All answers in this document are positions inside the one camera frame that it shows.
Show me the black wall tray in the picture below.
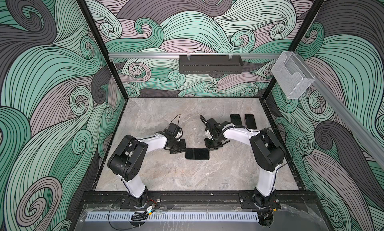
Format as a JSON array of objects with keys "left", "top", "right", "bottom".
[{"left": 179, "top": 55, "right": 244, "bottom": 75}]

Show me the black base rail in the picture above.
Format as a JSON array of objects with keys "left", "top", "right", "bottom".
[{"left": 80, "top": 190, "right": 319, "bottom": 209}]

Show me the right aluminium rail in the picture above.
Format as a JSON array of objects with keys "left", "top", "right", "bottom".
[{"left": 297, "top": 55, "right": 384, "bottom": 166}]

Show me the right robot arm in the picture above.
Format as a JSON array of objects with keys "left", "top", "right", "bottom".
[{"left": 200, "top": 116, "right": 286, "bottom": 209}]

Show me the aluminium rail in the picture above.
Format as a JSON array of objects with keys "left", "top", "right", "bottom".
[
  {"left": 108, "top": 52, "right": 283, "bottom": 61},
  {"left": 297, "top": 55, "right": 384, "bottom": 166}
]

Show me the black case edge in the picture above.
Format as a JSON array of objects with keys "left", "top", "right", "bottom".
[{"left": 185, "top": 147, "right": 211, "bottom": 161}]

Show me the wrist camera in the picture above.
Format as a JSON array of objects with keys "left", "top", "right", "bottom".
[
  {"left": 176, "top": 128, "right": 183, "bottom": 139},
  {"left": 205, "top": 129, "right": 212, "bottom": 139}
]

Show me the pink phone case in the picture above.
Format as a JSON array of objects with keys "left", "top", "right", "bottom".
[{"left": 244, "top": 113, "right": 258, "bottom": 130}]

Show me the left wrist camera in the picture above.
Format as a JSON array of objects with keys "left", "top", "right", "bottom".
[{"left": 176, "top": 128, "right": 183, "bottom": 139}]

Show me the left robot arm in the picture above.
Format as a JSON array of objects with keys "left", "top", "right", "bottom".
[{"left": 107, "top": 123, "right": 187, "bottom": 208}]

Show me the white slotted cable duct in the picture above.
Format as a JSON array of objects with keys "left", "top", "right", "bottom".
[{"left": 85, "top": 212, "right": 259, "bottom": 222}]

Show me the clear plastic wall holder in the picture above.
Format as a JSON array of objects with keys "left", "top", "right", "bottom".
[{"left": 272, "top": 51, "right": 315, "bottom": 100}]

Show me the black case with camera hole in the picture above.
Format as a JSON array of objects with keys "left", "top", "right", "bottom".
[{"left": 230, "top": 113, "right": 243, "bottom": 127}]

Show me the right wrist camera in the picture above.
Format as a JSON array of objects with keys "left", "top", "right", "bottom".
[{"left": 205, "top": 129, "right": 212, "bottom": 139}]

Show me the back aluminium rail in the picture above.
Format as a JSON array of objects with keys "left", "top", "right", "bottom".
[{"left": 108, "top": 52, "right": 283, "bottom": 61}]

